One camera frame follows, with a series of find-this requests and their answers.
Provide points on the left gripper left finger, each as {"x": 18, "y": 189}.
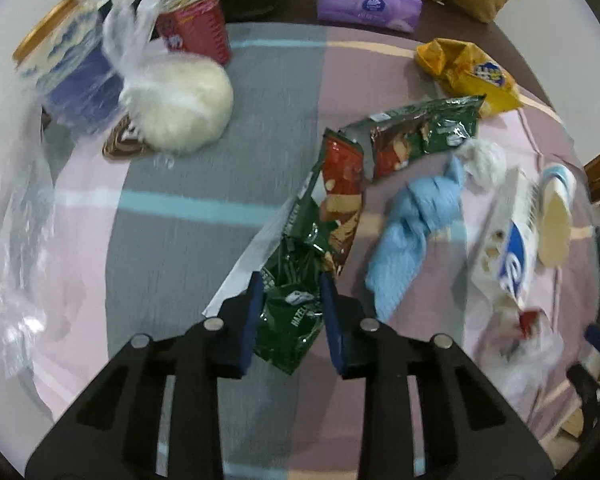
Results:
{"x": 111, "y": 430}

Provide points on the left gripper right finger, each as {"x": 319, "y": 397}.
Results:
{"x": 425, "y": 394}

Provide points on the clear blue plastic packaging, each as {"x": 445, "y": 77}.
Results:
{"x": 518, "y": 351}

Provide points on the white blue ointment box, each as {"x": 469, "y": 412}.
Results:
{"x": 506, "y": 257}

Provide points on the white paper cup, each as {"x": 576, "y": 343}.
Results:
{"x": 556, "y": 194}

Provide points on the blue cloth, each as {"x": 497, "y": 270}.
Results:
{"x": 424, "y": 206}

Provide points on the green red snack wrapper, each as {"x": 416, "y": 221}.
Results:
{"x": 270, "y": 302}

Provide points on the yellow chip bag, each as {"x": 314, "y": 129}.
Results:
{"x": 463, "y": 69}

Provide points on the plaid bed sheet cloth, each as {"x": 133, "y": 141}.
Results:
{"x": 143, "y": 246}

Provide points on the white crumpled tissue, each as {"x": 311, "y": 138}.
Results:
{"x": 484, "y": 161}

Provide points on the clear plastic bag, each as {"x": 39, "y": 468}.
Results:
{"x": 33, "y": 151}

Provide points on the dark wooden table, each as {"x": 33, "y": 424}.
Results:
{"x": 435, "y": 21}

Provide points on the white dough in bag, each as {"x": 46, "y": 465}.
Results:
{"x": 177, "y": 102}

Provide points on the blue white ceramic jar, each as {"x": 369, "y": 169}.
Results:
{"x": 61, "y": 59}

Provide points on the red soda can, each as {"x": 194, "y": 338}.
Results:
{"x": 194, "y": 26}

